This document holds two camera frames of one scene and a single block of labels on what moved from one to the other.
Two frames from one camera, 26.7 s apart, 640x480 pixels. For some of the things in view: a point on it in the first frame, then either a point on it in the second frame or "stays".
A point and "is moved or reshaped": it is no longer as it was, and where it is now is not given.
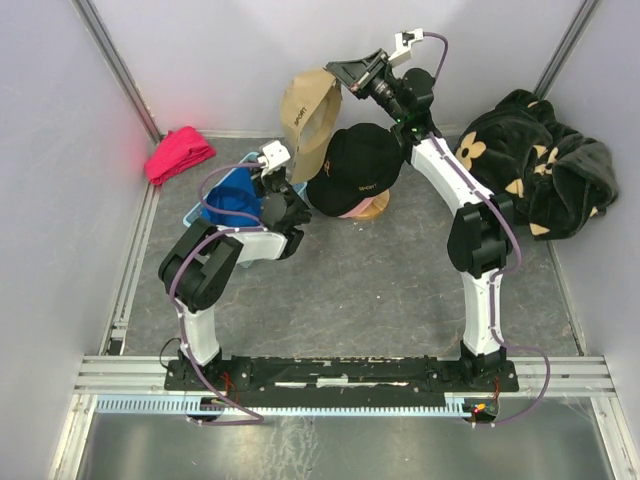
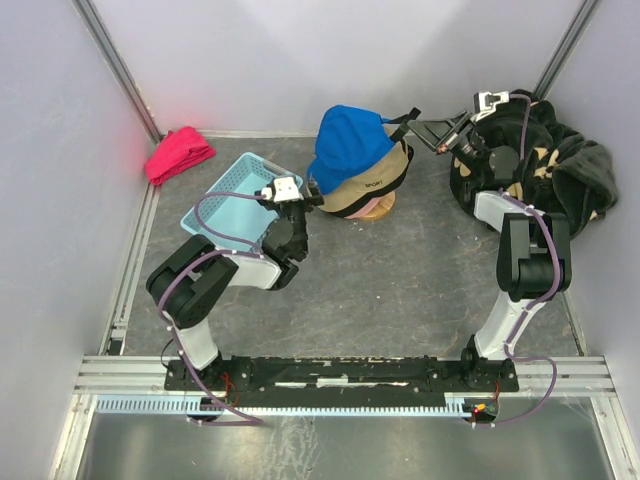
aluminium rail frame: (115, 376) stays
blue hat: (238, 192) -> (348, 140)
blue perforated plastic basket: (301, 189) is moved or reshaped
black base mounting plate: (344, 382) stays
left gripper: (269, 176) -> (316, 200)
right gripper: (350, 72) -> (435, 132)
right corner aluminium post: (565, 49) stays
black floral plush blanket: (557, 180) stays
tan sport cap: (309, 101) -> (389, 174)
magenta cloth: (182, 149) stays
